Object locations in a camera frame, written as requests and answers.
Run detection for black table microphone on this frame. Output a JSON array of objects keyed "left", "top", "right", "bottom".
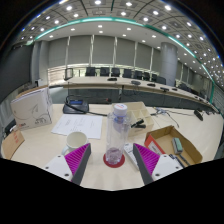
[{"left": 193, "top": 108, "right": 204, "bottom": 122}]

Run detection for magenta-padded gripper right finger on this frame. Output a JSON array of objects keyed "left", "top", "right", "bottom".
[{"left": 132, "top": 142, "right": 184, "bottom": 186}]

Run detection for small dark monitor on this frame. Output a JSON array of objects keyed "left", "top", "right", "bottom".
[{"left": 64, "top": 67, "right": 74, "bottom": 81}]

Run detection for white compartment organizer box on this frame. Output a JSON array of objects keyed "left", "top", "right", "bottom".
[{"left": 119, "top": 101, "right": 155, "bottom": 138}]

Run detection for clear plastic water bottle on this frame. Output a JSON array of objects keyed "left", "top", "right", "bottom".
[{"left": 104, "top": 102, "right": 132, "bottom": 166}]

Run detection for white printed paper sheet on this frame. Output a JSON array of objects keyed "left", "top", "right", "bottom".
[{"left": 50, "top": 113, "right": 104, "bottom": 140}]

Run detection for shallow cardboard box red label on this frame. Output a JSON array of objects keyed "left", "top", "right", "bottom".
[{"left": 143, "top": 125, "right": 204, "bottom": 167}]

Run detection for round ceiling lights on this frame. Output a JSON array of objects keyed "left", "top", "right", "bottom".
[{"left": 19, "top": 0, "right": 224, "bottom": 81}]

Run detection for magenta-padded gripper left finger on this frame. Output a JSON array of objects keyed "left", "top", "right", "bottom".
[{"left": 42, "top": 142, "right": 92, "bottom": 186}]

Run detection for long curved conference desk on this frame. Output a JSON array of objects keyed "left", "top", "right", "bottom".
[{"left": 61, "top": 76, "right": 214, "bottom": 111}]

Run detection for black conference microphones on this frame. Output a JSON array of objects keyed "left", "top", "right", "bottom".
[{"left": 106, "top": 77, "right": 179, "bottom": 93}]

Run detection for black box device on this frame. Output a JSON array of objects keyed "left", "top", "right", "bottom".
[{"left": 3, "top": 119, "right": 17, "bottom": 135}]

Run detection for black office chairs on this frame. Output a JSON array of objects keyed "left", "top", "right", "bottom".
[{"left": 84, "top": 66, "right": 168, "bottom": 85}]

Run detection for thin grey cable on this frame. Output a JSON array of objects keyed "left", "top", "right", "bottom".
[{"left": 151, "top": 106, "right": 181, "bottom": 129}]

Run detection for flat round red coaster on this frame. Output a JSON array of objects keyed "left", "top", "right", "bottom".
[{"left": 102, "top": 152, "right": 126, "bottom": 169}]

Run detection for black clip tool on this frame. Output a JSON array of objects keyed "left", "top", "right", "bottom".
[{"left": 130, "top": 118, "right": 148, "bottom": 129}]

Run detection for white remote control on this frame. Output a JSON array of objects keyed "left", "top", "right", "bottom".
[{"left": 123, "top": 142, "right": 141, "bottom": 171}]

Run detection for white copy paper carton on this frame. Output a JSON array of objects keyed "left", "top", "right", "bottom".
[{"left": 9, "top": 87, "right": 54, "bottom": 132}]

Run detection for brown paper envelope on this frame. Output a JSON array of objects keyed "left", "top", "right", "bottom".
[{"left": 0, "top": 128, "right": 26, "bottom": 160}]

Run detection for black silver marker pen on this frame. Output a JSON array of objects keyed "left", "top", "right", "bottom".
[{"left": 168, "top": 153, "right": 184, "bottom": 169}]

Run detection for thin black pen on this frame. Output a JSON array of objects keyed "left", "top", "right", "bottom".
[{"left": 178, "top": 153, "right": 191, "bottom": 167}]

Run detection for green board eraser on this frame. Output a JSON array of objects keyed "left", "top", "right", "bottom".
[{"left": 171, "top": 137, "right": 184, "bottom": 154}]

